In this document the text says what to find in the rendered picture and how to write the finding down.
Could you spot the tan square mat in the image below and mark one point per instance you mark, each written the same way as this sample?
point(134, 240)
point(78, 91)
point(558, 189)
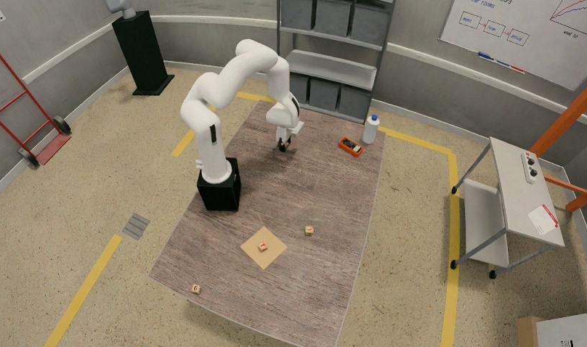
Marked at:
point(274, 245)

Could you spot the white bottle with blue cap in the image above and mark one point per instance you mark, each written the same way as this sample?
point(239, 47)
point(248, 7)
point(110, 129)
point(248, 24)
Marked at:
point(370, 129)

